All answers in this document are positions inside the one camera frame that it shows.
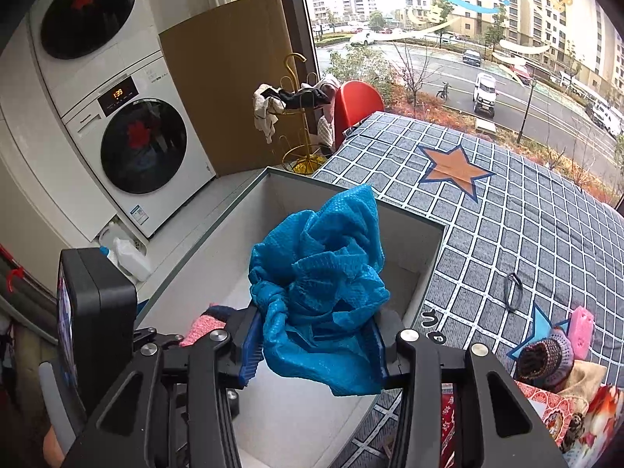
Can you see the brown cardboard panel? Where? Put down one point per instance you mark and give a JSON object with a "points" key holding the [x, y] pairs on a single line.
{"points": [[219, 83]]}

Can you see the beige cloth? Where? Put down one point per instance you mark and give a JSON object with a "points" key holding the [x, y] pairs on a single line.
{"points": [[585, 380]]}

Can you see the parked bicycle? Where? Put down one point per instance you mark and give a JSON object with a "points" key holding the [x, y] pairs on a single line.
{"points": [[442, 91]]}

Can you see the red chair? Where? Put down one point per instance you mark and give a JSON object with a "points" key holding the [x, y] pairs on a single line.
{"points": [[356, 102]]}

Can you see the white car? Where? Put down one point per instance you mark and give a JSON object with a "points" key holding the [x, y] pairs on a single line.
{"points": [[361, 38]]}

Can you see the patterned packet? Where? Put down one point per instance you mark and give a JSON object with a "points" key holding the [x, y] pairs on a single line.
{"points": [[599, 414]]}

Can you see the red plastic hook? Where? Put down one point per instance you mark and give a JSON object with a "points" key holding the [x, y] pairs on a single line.
{"points": [[14, 275]]}

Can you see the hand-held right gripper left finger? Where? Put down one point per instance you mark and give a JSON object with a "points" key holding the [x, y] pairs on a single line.
{"points": [[251, 351]]}

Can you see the white washing machine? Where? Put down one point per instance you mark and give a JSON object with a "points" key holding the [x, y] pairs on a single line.
{"points": [[146, 156]]}

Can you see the white rag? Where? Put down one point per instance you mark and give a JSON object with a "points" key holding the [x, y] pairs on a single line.
{"points": [[265, 117]]}

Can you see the brown knitted hat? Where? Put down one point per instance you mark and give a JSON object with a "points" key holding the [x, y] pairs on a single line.
{"points": [[541, 360]]}

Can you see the white storage box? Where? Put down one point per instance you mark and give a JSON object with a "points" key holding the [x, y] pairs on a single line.
{"points": [[292, 424]]}

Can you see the white parked van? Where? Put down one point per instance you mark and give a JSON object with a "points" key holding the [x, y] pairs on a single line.
{"points": [[485, 95]]}

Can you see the pink knitted cloth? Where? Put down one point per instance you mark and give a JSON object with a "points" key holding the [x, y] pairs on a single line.
{"points": [[202, 326]]}

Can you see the black cloth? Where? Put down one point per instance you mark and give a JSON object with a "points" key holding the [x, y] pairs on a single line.
{"points": [[297, 100]]}

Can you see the checkered white cloth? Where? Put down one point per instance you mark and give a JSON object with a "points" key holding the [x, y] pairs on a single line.
{"points": [[325, 134]]}

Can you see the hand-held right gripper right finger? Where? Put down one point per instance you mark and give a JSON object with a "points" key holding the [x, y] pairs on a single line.
{"points": [[379, 351]]}

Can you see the blue mesh cloth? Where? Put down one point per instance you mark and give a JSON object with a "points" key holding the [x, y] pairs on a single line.
{"points": [[317, 273]]}

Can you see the dark car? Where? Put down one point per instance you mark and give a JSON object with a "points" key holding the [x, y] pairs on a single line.
{"points": [[472, 57]]}

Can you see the pink plastic item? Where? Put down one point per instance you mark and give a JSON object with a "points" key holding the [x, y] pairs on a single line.
{"points": [[581, 331]]}

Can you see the white tumble dryer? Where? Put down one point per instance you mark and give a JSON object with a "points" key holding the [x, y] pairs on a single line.
{"points": [[97, 19]]}

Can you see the red car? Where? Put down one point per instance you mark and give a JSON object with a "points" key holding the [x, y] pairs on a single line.
{"points": [[520, 74]]}

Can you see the red printed box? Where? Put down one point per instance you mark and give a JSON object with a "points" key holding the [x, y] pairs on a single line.
{"points": [[543, 407]]}

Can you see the white detergent bottle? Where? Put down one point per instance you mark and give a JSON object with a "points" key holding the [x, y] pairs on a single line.
{"points": [[108, 243], [131, 261]]}

